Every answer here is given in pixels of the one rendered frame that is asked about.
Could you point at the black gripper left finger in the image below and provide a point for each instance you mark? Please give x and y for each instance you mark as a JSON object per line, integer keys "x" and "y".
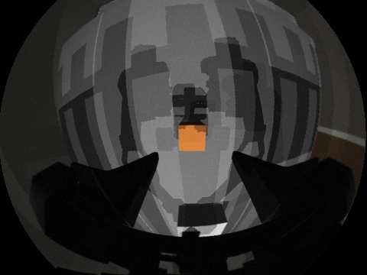
{"x": 125, "y": 187}

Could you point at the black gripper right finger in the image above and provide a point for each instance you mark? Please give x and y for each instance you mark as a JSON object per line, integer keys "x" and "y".
{"x": 269, "y": 184}

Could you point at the orange block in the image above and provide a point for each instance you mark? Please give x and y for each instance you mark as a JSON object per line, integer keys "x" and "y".
{"x": 191, "y": 136}

